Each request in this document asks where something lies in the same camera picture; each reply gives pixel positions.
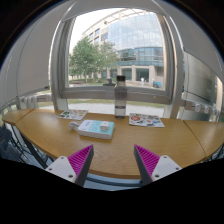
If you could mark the white teal power strip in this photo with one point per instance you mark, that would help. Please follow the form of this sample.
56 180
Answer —
91 128

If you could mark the sticker sheet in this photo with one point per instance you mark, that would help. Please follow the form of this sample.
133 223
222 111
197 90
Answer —
145 120
73 114

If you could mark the clear water bottle black cap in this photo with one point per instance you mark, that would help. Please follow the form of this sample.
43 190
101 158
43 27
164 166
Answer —
120 96

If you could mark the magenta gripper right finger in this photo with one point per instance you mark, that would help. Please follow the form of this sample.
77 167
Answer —
153 167

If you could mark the white plug on cable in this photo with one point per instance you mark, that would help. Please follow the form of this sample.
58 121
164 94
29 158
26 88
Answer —
73 126

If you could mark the dark blue chair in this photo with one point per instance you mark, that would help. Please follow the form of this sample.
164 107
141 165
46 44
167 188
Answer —
7 150

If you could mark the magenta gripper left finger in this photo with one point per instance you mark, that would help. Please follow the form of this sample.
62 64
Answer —
75 167

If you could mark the right sticker sheet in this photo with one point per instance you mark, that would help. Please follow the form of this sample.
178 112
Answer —
145 120

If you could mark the white charger plug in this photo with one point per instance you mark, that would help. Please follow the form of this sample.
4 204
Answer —
104 126

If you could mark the left sticker sheet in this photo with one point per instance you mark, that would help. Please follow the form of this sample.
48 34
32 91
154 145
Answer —
73 114

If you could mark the white window frame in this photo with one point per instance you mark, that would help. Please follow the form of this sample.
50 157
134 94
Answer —
165 56

